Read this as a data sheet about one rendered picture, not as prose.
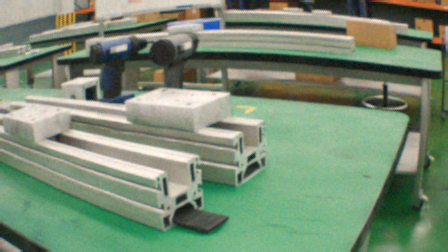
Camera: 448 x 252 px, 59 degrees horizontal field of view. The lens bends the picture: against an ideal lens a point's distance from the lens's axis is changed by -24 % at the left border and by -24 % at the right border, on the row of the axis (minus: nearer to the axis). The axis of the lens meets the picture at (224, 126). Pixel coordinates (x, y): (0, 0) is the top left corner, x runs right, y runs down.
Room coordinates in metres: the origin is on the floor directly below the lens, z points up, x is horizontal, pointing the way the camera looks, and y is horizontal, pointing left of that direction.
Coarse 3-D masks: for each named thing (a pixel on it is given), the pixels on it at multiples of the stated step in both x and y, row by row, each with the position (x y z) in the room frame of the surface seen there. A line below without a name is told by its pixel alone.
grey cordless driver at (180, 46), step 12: (180, 36) 1.09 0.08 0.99; (192, 36) 1.14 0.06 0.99; (156, 48) 1.03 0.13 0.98; (168, 48) 1.02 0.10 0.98; (180, 48) 1.05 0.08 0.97; (192, 48) 1.11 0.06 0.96; (156, 60) 1.03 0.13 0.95; (168, 60) 1.03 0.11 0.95; (180, 60) 1.08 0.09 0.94; (168, 72) 1.06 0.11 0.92; (180, 72) 1.08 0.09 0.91; (168, 84) 1.05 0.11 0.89; (180, 84) 1.07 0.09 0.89
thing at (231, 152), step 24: (72, 120) 1.01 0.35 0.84; (96, 120) 0.94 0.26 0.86; (120, 120) 0.90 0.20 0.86; (240, 120) 0.85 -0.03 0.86; (144, 144) 0.86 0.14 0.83; (168, 144) 0.83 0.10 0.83; (192, 144) 0.80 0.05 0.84; (216, 144) 0.79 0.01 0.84; (240, 144) 0.78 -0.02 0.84; (264, 144) 0.83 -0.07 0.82; (216, 168) 0.78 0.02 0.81; (240, 168) 0.77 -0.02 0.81; (264, 168) 0.83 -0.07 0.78
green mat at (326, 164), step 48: (0, 96) 1.83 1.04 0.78; (48, 96) 1.67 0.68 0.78; (288, 144) 0.95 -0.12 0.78; (336, 144) 0.93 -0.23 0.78; (384, 144) 0.90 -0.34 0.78; (0, 192) 0.72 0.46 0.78; (48, 192) 0.73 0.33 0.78; (240, 192) 0.73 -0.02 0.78; (288, 192) 0.72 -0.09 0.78; (336, 192) 0.69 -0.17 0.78; (48, 240) 0.55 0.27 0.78; (96, 240) 0.56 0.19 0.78; (144, 240) 0.57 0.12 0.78; (192, 240) 0.57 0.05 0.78; (240, 240) 0.57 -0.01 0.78; (288, 240) 0.55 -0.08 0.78; (336, 240) 0.53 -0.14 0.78
